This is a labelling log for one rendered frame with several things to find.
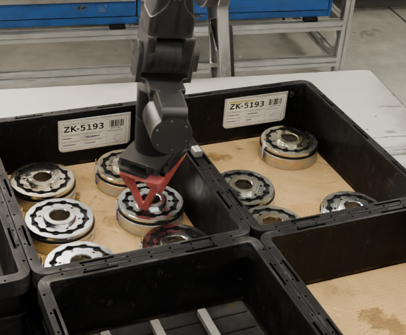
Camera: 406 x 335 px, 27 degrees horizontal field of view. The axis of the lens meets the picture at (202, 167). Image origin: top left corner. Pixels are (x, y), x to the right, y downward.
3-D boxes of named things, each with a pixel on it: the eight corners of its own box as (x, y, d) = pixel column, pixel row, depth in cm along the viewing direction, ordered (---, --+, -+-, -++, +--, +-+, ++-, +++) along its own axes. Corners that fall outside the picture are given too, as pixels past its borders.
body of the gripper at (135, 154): (187, 146, 127) (191, 104, 123) (157, 180, 119) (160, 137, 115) (149, 134, 129) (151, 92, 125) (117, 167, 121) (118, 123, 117)
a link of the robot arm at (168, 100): (195, 36, 116) (135, 33, 113) (217, 76, 107) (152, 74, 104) (182, 110, 123) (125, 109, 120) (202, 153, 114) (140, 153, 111)
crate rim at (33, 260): (-23, 133, 133) (-24, 120, 132) (153, 110, 144) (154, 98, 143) (34, 292, 103) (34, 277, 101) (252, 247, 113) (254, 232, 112)
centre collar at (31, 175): (23, 173, 133) (23, 169, 132) (54, 169, 134) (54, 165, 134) (30, 190, 129) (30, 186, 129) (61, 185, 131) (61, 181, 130)
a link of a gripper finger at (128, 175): (177, 199, 129) (181, 148, 124) (156, 224, 124) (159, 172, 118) (138, 185, 131) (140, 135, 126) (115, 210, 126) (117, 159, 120)
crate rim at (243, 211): (153, 110, 144) (154, 98, 143) (305, 90, 155) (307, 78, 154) (253, 247, 114) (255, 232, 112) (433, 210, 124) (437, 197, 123)
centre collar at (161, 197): (130, 195, 130) (130, 191, 129) (160, 190, 132) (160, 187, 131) (140, 213, 126) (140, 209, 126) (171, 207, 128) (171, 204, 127)
